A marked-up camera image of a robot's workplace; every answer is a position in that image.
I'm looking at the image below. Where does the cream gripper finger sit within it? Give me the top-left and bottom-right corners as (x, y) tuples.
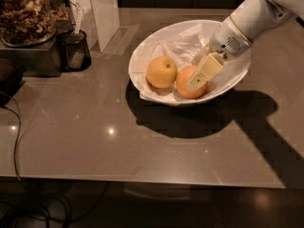
(186, 52), (224, 90)
(192, 44), (210, 66)

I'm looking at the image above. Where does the black device at left edge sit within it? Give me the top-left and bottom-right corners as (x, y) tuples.
(0, 59), (25, 106)

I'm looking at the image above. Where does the glass jar of nuts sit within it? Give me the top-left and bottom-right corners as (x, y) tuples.
(0, 0), (56, 48)

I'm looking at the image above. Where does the black mesh cup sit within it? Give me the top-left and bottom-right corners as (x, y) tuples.
(56, 30), (91, 72)

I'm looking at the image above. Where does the white bowl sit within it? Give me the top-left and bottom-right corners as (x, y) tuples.
(127, 19), (255, 107)

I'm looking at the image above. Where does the white upright box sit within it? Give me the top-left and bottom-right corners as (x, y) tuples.
(70, 0), (120, 52)

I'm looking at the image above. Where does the black cable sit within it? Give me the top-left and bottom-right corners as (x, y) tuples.
(0, 90), (23, 182)

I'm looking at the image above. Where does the white paper bowl liner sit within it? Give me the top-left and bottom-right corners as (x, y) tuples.
(130, 23), (254, 105)

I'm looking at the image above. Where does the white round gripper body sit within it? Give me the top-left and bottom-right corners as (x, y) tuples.
(209, 17), (252, 61)

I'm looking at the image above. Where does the left orange with stem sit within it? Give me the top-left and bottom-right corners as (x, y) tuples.
(146, 56), (178, 89)

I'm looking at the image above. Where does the white utensil in cup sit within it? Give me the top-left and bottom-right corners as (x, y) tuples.
(67, 3), (85, 69)

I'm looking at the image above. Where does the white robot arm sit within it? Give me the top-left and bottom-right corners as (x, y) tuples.
(186, 0), (304, 90)

